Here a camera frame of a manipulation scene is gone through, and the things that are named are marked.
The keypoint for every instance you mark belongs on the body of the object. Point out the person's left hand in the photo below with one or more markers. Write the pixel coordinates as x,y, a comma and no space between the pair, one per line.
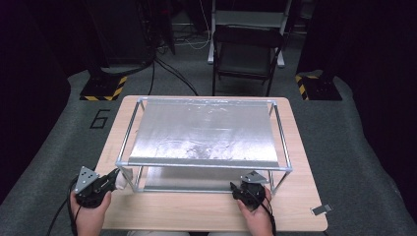
90,221

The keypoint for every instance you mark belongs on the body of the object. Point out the two-tier silver metal shelf rack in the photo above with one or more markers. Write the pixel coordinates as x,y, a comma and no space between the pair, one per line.
205,134

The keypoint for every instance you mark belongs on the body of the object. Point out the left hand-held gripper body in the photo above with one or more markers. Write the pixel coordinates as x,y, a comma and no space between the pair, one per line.
90,196

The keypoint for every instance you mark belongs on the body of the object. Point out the black folding chair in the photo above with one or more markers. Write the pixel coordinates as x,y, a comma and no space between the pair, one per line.
246,52

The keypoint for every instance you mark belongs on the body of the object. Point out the person's right hand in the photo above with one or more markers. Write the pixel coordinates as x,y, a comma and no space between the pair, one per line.
257,219

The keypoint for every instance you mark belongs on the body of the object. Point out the grey tape strip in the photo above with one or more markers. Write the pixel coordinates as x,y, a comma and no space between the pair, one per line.
322,209

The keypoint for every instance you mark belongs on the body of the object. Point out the black yellow-striped stand base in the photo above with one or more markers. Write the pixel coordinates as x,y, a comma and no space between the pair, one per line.
319,88
103,88

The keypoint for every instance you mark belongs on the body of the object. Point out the person's light trousers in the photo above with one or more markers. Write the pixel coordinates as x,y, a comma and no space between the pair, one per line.
183,234

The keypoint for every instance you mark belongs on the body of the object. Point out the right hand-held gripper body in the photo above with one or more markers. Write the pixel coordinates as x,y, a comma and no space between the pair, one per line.
250,195

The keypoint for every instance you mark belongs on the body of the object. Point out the dark cabinet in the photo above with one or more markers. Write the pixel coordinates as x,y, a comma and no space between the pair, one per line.
121,29

